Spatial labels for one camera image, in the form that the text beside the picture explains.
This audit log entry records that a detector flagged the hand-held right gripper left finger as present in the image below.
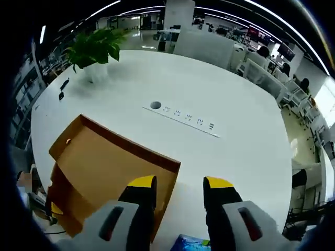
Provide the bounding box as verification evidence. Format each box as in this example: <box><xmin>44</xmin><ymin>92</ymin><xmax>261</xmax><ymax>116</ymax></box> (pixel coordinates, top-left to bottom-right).
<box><xmin>78</xmin><ymin>175</ymin><xmax>158</xmax><ymax>251</ymax></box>

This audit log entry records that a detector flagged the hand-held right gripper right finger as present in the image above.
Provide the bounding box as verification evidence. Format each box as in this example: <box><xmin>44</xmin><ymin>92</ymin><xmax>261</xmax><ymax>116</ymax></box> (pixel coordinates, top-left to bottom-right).
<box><xmin>203</xmin><ymin>176</ymin><xmax>280</xmax><ymax>251</ymax></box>

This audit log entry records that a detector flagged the blue tissue pack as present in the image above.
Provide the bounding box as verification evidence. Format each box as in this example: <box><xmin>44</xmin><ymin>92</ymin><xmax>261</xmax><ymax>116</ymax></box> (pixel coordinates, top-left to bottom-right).
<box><xmin>170</xmin><ymin>233</ymin><xmax>213</xmax><ymax>251</ymax></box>

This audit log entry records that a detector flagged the brown cardboard shoe box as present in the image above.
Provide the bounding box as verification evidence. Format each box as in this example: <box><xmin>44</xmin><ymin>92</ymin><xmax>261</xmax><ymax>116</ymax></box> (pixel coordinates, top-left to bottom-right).
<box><xmin>48</xmin><ymin>113</ymin><xmax>182</xmax><ymax>244</ymax></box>

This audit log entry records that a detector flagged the recessed table power strip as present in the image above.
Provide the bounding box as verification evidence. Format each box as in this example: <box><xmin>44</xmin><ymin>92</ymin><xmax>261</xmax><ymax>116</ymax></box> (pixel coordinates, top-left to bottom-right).
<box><xmin>142</xmin><ymin>105</ymin><xmax>221</xmax><ymax>139</ymax></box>

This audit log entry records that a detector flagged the potted green plant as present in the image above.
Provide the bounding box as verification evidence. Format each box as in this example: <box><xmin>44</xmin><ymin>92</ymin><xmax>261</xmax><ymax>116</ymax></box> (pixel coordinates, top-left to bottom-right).
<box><xmin>63</xmin><ymin>28</ymin><xmax>121</xmax><ymax>84</ymax></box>

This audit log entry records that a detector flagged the white desk partition panel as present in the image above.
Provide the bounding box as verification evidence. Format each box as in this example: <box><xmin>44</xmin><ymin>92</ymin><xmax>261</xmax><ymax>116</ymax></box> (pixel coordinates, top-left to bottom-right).
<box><xmin>173</xmin><ymin>27</ymin><xmax>236</xmax><ymax>71</ymax></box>

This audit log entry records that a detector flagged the white ceiling light strip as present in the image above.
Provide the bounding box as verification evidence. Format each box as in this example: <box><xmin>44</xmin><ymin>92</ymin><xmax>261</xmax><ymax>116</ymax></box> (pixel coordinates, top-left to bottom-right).
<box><xmin>244</xmin><ymin>0</ymin><xmax>331</xmax><ymax>77</ymax></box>

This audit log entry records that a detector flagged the red wall screen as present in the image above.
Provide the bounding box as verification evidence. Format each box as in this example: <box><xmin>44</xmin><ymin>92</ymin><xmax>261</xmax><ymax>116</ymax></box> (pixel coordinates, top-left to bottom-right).
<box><xmin>248</xmin><ymin>25</ymin><xmax>271</xmax><ymax>45</ymax></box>

